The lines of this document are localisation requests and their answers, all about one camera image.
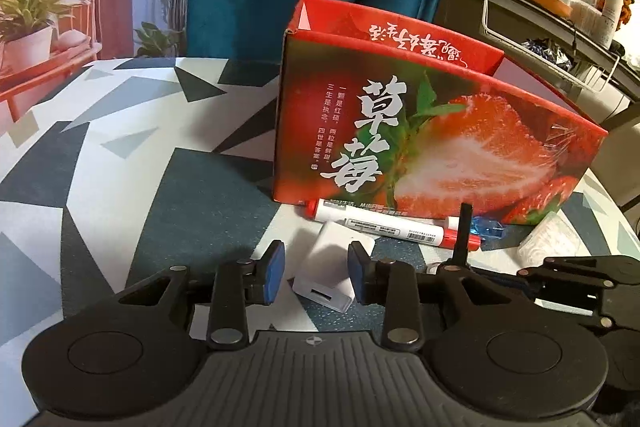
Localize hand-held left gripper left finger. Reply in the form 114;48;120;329
115;239;287;350

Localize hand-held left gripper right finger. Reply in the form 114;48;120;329
347;241;506;350

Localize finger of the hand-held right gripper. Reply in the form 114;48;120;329
542;254;640;294
515;268;619;332

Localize white charger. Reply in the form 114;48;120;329
292;221;377;314

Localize red strawberry print cardboard box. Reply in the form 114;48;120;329
271;0;609;228

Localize clear round plastic container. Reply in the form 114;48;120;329
516;208;572;260

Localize red and white marker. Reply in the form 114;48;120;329
301;198;482;254

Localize geometric patterned tablecloth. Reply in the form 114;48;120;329
0;56;640;388

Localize snack packets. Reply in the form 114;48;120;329
521;37;574;71

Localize white printed cup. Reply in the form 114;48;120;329
597;0;627;50

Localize cotton swab box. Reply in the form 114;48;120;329
570;0;604;31

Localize dark desk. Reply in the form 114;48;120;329
434;0;640;105

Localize white wire basket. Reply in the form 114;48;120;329
481;0;622;94

